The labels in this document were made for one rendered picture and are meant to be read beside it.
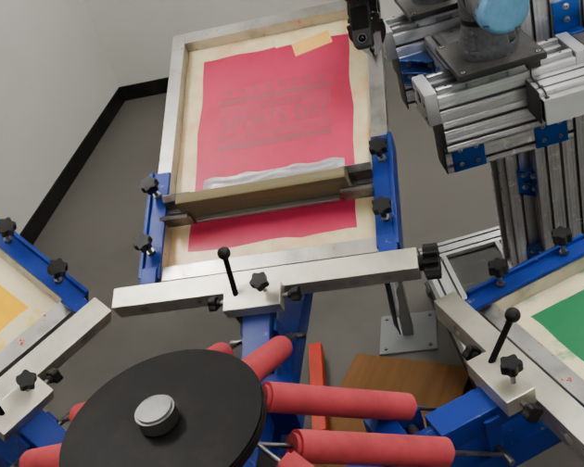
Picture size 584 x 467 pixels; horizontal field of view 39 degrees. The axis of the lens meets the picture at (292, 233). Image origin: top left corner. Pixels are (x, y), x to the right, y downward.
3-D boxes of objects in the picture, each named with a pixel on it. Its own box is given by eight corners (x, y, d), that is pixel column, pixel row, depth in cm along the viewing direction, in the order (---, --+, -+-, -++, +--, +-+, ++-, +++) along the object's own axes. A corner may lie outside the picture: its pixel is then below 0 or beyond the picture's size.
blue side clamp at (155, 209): (161, 187, 209) (149, 172, 203) (179, 184, 208) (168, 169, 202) (149, 292, 193) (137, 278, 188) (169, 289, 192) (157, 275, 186)
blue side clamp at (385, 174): (375, 152, 196) (369, 134, 190) (396, 148, 194) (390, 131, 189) (381, 260, 180) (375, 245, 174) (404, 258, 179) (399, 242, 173)
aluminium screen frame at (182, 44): (178, 45, 233) (172, 36, 230) (380, 2, 219) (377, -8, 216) (152, 291, 192) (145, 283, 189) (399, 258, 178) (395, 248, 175)
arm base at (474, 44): (506, 31, 215) (501, -6, 210) (527, 50, 202) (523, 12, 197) (450, 47, 216) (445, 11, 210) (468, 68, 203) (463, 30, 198)
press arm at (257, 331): (251, 301, 178) (244, 291, 174) (277, 297, 177) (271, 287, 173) (248, 376, 169) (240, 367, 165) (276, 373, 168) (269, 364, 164)
